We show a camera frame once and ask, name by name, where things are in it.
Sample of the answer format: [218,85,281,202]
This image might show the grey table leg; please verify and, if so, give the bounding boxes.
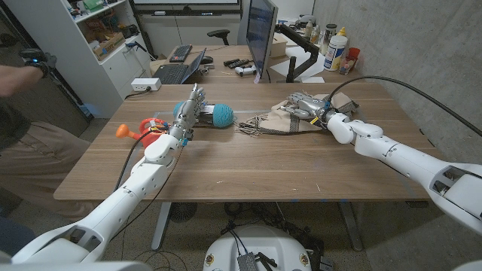
[151,202,172,251]
[337,201,364,252]

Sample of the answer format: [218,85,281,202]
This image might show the black computer monitor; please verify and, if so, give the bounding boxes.
[245,0,279,81]

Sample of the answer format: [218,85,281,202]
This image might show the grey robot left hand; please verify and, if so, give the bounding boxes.
[168,83,208,147]

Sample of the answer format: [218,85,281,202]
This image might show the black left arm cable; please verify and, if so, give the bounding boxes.
[114,128,169,192]

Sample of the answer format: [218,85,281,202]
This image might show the white power strip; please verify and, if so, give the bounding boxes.
[130,77,163,93]

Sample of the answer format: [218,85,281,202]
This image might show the person bare forearm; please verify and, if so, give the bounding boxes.
[0,65,44,98]

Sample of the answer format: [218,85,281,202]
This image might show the black office chair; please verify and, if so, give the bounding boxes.
[206,29,231,47]

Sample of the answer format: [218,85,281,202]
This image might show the round black floor fan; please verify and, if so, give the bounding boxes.
[169,202,199,224]

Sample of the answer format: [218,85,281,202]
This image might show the person gloved hand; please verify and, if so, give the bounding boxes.
[18,47,58,79]

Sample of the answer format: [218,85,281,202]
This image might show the red plastic cup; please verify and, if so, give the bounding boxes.
[346,47,362,71]

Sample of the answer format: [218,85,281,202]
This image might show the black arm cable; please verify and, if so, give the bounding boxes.
[114,128,169,192]
[324,75,482,139]

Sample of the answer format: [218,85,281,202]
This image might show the black remote controls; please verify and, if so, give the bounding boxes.
[223,58,252,70]

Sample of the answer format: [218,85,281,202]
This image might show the dark lidded tall jar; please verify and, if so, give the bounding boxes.
[319,23,338,56]

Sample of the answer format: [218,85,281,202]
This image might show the brown cardboard box on shelf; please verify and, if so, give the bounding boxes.
[92,32,127,62]

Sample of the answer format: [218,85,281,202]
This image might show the red orange watering can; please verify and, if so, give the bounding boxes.
[115,117,171,149]

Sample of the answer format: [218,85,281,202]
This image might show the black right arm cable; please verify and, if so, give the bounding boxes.
[324,75,482,139]

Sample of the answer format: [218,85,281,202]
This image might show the white shelf cabinet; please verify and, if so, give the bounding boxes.
[3,0,154,120]

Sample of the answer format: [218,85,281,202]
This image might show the beige cardboard box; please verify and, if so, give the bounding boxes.
[270,32,289,59]

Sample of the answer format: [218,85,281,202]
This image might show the white paper sheets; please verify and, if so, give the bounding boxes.
[269,46,329,81]

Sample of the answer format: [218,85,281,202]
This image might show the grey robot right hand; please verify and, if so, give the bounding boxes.
[281,92,333,123]

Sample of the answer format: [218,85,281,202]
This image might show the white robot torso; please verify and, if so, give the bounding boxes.
[203,224,313,271]

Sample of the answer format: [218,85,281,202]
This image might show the beige striped fringed scarf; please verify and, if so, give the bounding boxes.
[233,91,361,137]

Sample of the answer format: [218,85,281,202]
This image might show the black keyboard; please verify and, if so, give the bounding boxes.
[169,44,194,63]

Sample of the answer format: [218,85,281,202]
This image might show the black laptop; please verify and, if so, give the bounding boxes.
[152,47,207,85]

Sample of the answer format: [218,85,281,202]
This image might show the white game controller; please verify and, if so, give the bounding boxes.
[234,64,258,78]

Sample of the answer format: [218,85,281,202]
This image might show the teal yarn dumbbell toy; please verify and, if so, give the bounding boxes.
[172,100,235,129]

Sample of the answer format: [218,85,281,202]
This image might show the person in khaki trousers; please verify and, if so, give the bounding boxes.
[0,100,93,223]

